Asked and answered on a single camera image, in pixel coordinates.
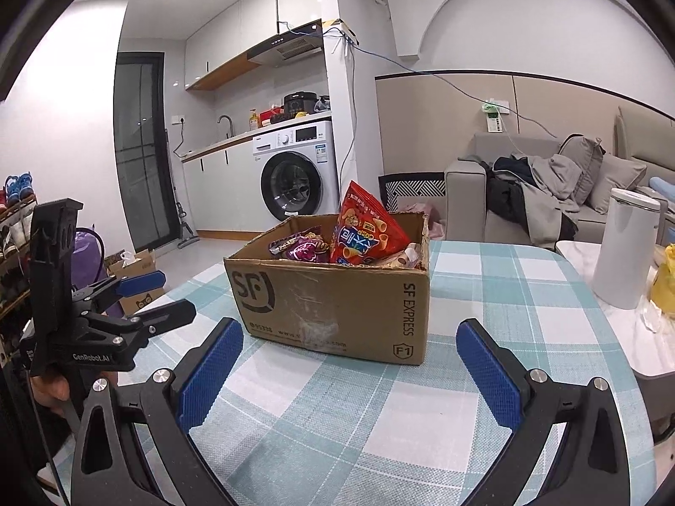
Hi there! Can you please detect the white washing machine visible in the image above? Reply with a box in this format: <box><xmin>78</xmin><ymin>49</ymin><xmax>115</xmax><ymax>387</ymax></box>
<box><xmin>253</xmin><ymin>119</ymin><xmax>340</xmax><ymax>222</ymax></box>

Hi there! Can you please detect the black glass door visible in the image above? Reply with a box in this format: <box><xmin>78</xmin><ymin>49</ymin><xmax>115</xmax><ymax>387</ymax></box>
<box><xmin>113</xmin><ymin>51</ymin><xmax>180</xmax><ymax>251</ymax></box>

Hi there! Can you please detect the range hood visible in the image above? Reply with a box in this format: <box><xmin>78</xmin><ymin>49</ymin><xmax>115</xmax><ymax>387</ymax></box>
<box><xmin>247</xmin><ymin>21</ymin><xmax>324</xmax><ymax>67</ymax></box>

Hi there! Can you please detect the clear bread bun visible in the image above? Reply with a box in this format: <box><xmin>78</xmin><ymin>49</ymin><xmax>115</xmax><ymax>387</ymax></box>
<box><xmin>378</xmin><ymin>243</ymin><xmax>422</xmax><ymax>269</ymax></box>

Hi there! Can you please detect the black patterned chair back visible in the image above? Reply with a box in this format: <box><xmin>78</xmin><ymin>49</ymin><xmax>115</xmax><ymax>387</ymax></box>
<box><xmin>379</xmin><ymin>171</ymin><xmax>446</xmax><ymax>214</ymax></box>

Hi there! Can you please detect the kitchen faucet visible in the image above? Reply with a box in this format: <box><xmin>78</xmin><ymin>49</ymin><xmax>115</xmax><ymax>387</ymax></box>
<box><xmin>217</xmin><ymin>114</ymin><xmax>233</xmax><ymax>138</ymax></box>

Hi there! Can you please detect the small cardboard box on floor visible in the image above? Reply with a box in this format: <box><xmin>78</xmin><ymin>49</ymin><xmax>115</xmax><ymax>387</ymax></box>
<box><xmin>106</xmin><ymin>249</ymin><xmax>166</xmax><ymax>316</ymax></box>

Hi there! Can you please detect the black rice cooker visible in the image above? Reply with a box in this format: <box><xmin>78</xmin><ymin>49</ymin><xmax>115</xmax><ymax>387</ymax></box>
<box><xmin>284</xmin><ymin>92</ymin><xmax>318</xmax><ymax>119</ymax></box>

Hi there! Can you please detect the red triangular biscuit bag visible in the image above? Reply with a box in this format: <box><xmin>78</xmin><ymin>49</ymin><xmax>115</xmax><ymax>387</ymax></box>
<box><xmin>329</xmin><ymin>182</ymin><xmax>411</xmax><ymax>266</ymax></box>

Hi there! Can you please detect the grey sofa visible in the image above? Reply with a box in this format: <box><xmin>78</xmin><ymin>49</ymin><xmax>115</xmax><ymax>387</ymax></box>
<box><xmin>445</xmin><ymin>106</ymin><xmax>674</xmax><ymax>249</ymax></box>

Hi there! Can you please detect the teal plaid tablecloth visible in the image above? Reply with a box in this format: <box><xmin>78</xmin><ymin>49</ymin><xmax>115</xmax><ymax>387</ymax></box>
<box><xmin>41</xmin><ymin>239</ymin><xmax>658</xmax><ymax>506</ymax></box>

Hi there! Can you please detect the white marble side table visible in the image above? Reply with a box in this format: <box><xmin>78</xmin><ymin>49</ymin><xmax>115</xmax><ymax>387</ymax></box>
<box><xmin>556</xmin><ymin>240</ymin><xmax>675</xmax><ymax>412</ymax></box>

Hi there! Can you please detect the pile of clothes on sofa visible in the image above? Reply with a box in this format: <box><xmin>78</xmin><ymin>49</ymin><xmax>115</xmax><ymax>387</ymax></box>
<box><xmin>475</xmin><ymin>154</ymin><xmax>581</xmax><ymax>248</ymax></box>

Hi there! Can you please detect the brown SF cardboard box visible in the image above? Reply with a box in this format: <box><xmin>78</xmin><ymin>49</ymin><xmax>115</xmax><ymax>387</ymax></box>
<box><xmin>224</xmin><ymin>213</ymin><xmax>430</xmax><ymax>366</ymax></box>

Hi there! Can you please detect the grey sofa cushion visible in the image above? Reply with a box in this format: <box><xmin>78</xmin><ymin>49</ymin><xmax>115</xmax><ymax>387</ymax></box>
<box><xmin>558</xmin><ymin>134</ymin><xmax>605</xmax><ymax>206</ymax></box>

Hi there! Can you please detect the person's left hand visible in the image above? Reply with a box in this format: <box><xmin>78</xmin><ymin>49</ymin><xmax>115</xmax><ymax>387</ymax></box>
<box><xmin>29</xmin><ymin>374</ymin><xmax>70</xmax><ymax>418</ymax></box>

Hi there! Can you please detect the purple candy bag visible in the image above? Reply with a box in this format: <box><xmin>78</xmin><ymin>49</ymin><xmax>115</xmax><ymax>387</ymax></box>
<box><xmin>268</xmin><ymin>226</ymin><xmax>331</xmax><ymax>264</ymax></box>

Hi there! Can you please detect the white wall socket charger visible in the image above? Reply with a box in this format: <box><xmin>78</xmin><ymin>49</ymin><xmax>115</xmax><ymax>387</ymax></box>
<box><xmin>482</xmin><ymin>98</ymin><xmax>510</xmax><ymax>134</ymax></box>

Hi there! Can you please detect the black cable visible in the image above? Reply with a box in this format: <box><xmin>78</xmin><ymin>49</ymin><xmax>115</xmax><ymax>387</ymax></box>
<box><xmin>20</xmin><ymin>370</ymin><xmax>72</xmax><ymax>506</ymax></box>

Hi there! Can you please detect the pink cloth on floor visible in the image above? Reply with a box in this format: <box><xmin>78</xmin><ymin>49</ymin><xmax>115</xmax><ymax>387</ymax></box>
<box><xmin>402</xmin><ymin>201</ymin><xmax>446</xmax><ymax>240</ymax></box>

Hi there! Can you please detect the shoe rack with shoes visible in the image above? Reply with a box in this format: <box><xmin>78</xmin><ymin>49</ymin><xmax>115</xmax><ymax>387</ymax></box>
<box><xmin>0</xmin><ymin>171</ymin><xmax>37</xmax><ymax>318</ymax></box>

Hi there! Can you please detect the yellow plastic bag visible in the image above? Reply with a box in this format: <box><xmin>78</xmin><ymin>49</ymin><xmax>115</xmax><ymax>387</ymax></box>
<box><xmin>650</xmin><ymin>245</ymin><xmax>675</xmax><ymax>319</ymax></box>

